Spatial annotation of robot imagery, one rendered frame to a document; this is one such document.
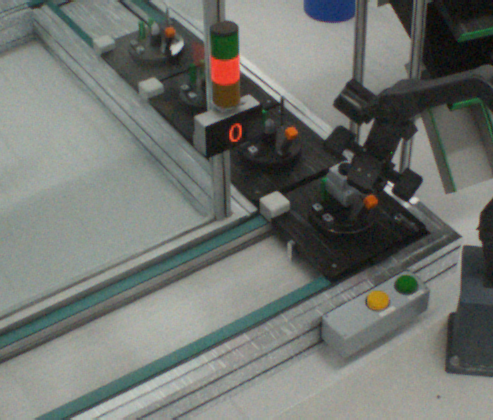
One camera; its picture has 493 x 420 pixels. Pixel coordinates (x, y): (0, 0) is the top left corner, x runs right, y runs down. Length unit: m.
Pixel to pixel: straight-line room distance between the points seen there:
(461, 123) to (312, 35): 0.78
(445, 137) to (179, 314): 0.65
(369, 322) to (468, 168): 0.44
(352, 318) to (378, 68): 0.97
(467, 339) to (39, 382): 0.78
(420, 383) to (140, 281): 0.56
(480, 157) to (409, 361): 0.47
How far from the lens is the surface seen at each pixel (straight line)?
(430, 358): 1.87
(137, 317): 1.85
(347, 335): 1.76
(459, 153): 2.04
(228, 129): 1.77
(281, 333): 1.76
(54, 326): 1.83
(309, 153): 2.11
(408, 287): 1.83
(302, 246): 1.89
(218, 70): 1.70
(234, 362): 1.72
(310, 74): 2.55
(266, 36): 2.70
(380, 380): 1.83
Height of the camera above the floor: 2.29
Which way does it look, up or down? 42 degrees down
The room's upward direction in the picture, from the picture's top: 1 degrees counter-clockwise
